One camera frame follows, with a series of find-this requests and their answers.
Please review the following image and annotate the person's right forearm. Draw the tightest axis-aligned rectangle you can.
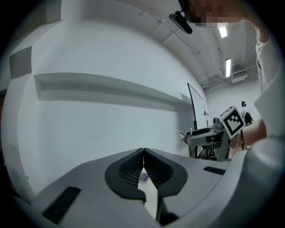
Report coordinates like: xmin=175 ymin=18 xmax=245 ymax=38
xmin=229 ymin=118 xmax=267 ymax=155

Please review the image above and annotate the white ceiling air conditioner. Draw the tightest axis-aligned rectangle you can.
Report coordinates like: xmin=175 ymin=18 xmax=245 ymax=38
xmin=230 ymin=70 xmax=248 ymax=84

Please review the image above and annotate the person's white shirt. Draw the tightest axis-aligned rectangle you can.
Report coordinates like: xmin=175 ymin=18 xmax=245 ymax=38
xmin=222 ymin=37 xmax=285 ymax=228

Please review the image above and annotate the black-framed whiteboard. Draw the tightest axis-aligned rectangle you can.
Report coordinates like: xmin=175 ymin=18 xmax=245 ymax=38
xmin=187 ymin=82 xmax=211 ymax=159

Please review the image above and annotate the purple dotted object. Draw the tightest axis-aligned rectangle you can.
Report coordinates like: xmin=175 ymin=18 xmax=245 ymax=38
xmin=138 ymin=172 xmax=150 ymax=185

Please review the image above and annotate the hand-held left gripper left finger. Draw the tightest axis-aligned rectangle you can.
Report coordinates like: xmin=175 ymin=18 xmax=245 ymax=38
xmin=22 ymin=147 xmax=162 ymax=228

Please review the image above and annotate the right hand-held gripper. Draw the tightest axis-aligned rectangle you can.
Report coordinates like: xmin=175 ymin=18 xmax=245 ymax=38
xmin=186 ymin=106 xmax=245 ymax=162

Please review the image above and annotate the person's head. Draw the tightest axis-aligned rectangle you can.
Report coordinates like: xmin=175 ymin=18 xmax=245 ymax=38
xmin=186 ymin=0 xmax=271 ymax=43

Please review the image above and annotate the black head-worn camera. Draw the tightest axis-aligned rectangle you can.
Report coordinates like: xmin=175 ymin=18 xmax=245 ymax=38
xmin=168 ymin=11 xmax=193 ymax=35

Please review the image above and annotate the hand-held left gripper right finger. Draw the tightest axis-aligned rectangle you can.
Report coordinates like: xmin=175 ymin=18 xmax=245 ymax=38
xmin=144 ymin=147 xmax=232 ymax=227

